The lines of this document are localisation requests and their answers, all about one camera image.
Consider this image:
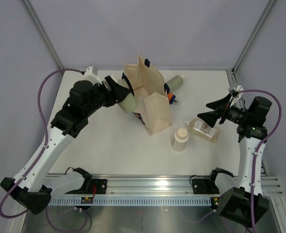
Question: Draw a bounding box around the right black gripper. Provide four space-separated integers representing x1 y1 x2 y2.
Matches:
198 93 251 128

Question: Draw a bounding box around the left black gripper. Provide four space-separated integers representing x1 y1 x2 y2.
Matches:
84 76 130 117

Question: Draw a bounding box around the green bottle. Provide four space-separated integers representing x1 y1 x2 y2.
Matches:
118 94 138 113
166 74 186 92

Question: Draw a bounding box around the clear amber soap bottle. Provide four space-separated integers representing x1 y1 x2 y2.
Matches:
184 118 220 143

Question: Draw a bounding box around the cream cylindrical bottle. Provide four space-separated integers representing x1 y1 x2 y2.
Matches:
172 128 189 151

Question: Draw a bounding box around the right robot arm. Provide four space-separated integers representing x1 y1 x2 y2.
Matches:
198 94 272 228

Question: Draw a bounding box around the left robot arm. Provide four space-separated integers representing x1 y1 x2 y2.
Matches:
0 76 135 215

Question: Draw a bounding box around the cream canvas tote bag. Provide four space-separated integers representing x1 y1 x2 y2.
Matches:
123 55 172 135

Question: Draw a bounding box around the small orange blue tube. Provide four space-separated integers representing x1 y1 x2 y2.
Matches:
167 93 178 104

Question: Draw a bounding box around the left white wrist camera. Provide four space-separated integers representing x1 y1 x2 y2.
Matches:
83 65 102 84

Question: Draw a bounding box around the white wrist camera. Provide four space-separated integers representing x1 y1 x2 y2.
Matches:
83 65 102 84
228 84 244 107

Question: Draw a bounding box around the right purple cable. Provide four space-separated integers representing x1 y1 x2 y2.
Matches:
237 89 283 229

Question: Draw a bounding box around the purple cable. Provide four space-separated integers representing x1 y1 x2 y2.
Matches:
237 89 283 229
0 69 85 218

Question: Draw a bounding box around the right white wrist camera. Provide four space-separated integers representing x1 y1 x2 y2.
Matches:
228 84 244 107

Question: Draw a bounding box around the right side aluminium rail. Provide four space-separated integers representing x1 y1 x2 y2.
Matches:
226 70 268 177

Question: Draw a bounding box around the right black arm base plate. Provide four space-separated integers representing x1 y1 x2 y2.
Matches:
190 177 213 194

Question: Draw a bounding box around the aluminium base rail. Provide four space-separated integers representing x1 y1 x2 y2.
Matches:
45 172 284 198

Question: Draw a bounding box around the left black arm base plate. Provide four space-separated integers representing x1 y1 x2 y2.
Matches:
84 178 107 195

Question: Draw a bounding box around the white slotted cable duct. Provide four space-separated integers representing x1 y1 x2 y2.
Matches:
49 196 211 206

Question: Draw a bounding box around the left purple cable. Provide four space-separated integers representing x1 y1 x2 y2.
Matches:
0 69 85 218

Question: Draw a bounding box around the right aluminium frame post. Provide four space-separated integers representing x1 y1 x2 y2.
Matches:
232 0 278 74

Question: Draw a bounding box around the aluminium frame post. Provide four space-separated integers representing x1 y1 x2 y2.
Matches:
20 0 65 69
232 0 278 74

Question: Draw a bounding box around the left aluminium frame post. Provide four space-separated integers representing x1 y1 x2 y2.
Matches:
20 0 65 69

